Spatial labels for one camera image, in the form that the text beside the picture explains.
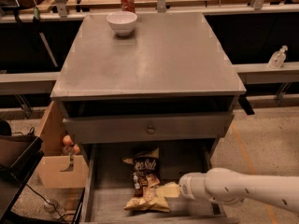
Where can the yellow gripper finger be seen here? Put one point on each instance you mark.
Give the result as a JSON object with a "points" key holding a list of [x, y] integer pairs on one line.
{"points": [[169, 190]]}

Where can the brown chip bag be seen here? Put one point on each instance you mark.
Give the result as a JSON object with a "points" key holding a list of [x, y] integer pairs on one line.
{"points": [[146, 181]]}

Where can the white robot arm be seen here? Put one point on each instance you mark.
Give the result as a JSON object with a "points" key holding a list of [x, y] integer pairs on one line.
{"points": [[227, 187]]}

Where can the round metal drawer knob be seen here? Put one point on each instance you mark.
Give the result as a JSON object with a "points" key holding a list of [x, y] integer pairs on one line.
{"points": [[150, 130]]}

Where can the open middle drawer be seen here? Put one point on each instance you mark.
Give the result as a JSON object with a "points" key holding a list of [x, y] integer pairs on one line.
{"points": [[110, 186]]}

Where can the grey wooden drawer cabinet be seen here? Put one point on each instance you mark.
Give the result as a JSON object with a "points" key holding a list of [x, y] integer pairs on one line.
{"points": [[171, 64]]}

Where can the closed top drawer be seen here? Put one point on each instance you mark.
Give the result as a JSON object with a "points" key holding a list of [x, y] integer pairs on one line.
{"points": [[134, 128]]}

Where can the orange apple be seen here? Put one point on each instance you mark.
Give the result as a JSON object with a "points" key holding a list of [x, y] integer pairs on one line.
{"points": [[76, 149], [67, 141]]}

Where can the black tray cart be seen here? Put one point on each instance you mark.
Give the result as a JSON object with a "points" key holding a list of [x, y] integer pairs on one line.
{"points": [[19, 156]]}

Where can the clear soap dispenser bottle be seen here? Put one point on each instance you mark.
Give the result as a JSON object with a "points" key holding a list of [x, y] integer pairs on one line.
{"points": [[277, 59]]}

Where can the white ceramic bowl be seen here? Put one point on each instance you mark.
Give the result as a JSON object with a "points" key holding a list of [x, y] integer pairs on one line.
{"points": [[122, 22]]}

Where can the red soda can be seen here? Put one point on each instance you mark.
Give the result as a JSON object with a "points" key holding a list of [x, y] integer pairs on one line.
{"points": [[128, 5]]}

